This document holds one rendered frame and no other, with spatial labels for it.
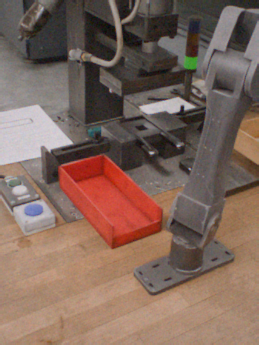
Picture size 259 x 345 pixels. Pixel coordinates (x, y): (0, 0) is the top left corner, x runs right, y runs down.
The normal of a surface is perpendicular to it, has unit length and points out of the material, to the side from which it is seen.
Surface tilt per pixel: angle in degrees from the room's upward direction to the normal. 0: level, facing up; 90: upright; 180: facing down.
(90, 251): 0
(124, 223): 0
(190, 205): 77
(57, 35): 90
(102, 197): 0
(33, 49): 90
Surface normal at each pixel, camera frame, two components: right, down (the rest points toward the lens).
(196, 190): -0.63, 0.19
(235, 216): 0.04, -0.84
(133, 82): 0.52, 0.47
